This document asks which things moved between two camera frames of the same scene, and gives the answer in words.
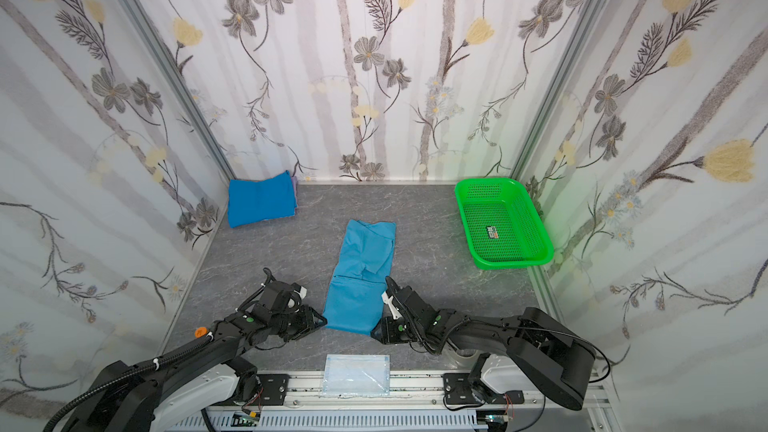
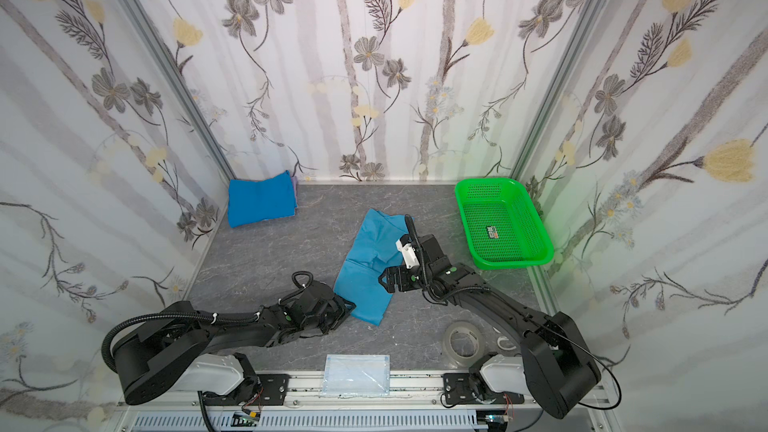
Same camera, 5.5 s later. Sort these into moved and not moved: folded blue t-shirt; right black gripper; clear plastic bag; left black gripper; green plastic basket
Moved: left black gripper; right black gripper
Not moved: folded blue t-shirt; green plastic basket; clear plastic bag
